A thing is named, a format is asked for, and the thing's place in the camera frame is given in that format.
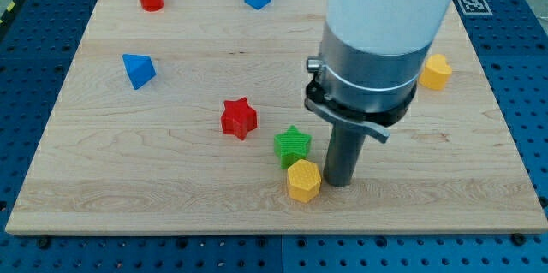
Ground yellow hexagon block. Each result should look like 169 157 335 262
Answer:
287 159 322 203

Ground blue triangle block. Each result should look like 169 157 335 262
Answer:
122 54 156 90

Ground red star block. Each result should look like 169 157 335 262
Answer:
220 97 258 140

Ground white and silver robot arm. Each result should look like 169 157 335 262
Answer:
305 0 451 143

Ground wooden board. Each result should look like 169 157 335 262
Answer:
6 0 547 236

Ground black and white fiducial marker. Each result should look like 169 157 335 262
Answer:
456 0 492 15

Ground yellow heart block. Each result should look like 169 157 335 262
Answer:
419 54 452 91

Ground green star block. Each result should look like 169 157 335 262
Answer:
274 125 312 169

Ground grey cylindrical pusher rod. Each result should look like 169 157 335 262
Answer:
323 125 365 187

